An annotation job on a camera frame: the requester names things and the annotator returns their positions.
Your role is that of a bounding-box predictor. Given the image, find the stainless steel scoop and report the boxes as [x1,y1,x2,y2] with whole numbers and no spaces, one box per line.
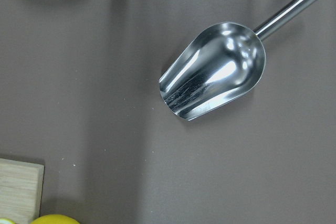
[159,0,317,121]

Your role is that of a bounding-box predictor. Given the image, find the yellow lemon piece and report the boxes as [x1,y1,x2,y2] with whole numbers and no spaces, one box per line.
[31,214,80,224]

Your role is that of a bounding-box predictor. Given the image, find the wooden cutting board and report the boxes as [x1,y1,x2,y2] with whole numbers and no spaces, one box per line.
[1,158,44,223]

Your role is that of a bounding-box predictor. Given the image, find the yellow lemon wedge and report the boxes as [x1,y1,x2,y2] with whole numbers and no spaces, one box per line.
[0,218,15,224]

